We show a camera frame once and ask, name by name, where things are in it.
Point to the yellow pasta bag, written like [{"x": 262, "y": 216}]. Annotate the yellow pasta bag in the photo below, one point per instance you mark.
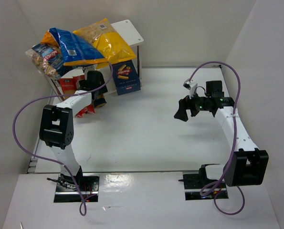
[{"x": 107, "y": 40}]

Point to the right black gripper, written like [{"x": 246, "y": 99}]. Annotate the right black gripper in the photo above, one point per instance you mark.
[{"x": 192, "y": 106}]

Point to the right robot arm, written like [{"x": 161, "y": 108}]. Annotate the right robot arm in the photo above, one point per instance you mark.
[{"x": 248, "y": 163}]

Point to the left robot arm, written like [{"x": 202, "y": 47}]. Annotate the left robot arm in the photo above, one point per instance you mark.
[{"x": 57, "y": 123}]

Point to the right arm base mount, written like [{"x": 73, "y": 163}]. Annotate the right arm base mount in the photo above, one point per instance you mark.
[{"x": 194, "y": 181}]

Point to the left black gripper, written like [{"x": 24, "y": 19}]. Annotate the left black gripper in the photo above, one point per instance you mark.
[{"x": 99, "y": 96}]

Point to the blue pasta bag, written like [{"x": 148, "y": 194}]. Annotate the blue pasta bag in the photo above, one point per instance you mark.
[{"x": 75, "y": 50}]

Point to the blue Barilla pasta box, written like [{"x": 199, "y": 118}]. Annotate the blue Barilla pasta box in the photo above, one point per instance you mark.
[{"x": 126, "y": 78}]

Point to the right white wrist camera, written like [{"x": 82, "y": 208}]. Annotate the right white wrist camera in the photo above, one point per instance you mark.
[{"x": 191, "y": 86}]

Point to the clear red spaghetti pack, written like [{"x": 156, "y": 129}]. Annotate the clear red spaghetti pack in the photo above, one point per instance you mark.
[{"x": 79, "y": 81}]

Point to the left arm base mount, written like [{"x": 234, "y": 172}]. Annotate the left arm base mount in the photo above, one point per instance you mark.
[{"x": 67, "y": 192}]

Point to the clear mixed pasta bag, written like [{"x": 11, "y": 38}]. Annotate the clear mixed pasta bag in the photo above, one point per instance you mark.
[{"x": 48, "y": 60}]

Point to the white two-tier shelf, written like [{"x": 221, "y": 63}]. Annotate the white two-tier shelf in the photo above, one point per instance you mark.
[{"x": 132, "y": 37}]

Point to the dark La Sicilia spaghetti pack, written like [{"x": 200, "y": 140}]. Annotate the dark La Sicilia spaghetti pack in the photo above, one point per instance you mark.
[{"x": 99, "y": 101}]

